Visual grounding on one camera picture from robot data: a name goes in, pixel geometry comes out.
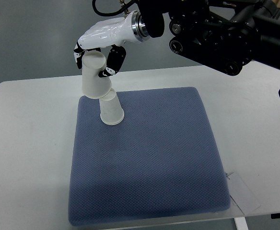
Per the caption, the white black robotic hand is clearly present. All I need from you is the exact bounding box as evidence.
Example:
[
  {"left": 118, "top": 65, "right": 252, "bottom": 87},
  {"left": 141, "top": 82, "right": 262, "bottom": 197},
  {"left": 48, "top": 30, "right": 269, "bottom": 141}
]
[{"left": 74, "top": 11, "right": 150, "bottom": 78}]

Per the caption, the white paper cup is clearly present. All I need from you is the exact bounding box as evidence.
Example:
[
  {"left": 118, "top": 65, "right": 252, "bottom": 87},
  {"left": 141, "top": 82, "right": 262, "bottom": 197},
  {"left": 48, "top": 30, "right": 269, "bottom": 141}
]
[
  {"left": 99, "top": 88, "right": 124, "bottom": 126},
  {"left": 82, "top": 50, "right": 112, "bottom": 99}
]

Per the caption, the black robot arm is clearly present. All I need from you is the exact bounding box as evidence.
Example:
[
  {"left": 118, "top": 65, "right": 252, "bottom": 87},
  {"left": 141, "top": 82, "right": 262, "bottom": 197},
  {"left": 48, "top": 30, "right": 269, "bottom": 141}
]
[{"left": 136, "top": 0, "right": 280, "bottom": 76}]

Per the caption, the white paper cup on cushion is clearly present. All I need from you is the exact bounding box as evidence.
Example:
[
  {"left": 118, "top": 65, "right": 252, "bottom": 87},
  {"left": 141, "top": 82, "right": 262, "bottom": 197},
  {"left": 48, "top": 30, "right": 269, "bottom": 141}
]
[{"left": 99, "top": 88, "right": 124, "bottom": 126}]

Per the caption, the blue grey fabric cushion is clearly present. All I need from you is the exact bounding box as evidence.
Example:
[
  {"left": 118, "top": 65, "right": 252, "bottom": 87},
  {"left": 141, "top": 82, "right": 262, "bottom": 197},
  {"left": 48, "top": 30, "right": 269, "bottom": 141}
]
[{"left": 69, "top": 87, "right": 231, "bottom": 226}]

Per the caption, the white paper sheet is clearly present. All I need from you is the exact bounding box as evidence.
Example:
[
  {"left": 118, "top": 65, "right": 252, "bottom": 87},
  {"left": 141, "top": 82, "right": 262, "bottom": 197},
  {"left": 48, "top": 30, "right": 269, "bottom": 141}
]
[{"left": 226, "top": 172, "right": 261, "bottom": 215}]

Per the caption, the white table leg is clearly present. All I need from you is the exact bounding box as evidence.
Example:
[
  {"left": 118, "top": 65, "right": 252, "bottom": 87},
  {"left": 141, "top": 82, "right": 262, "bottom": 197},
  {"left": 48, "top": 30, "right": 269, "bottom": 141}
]
[{"left": 234, "top": 217, "right": 249, "bottom": 230}]

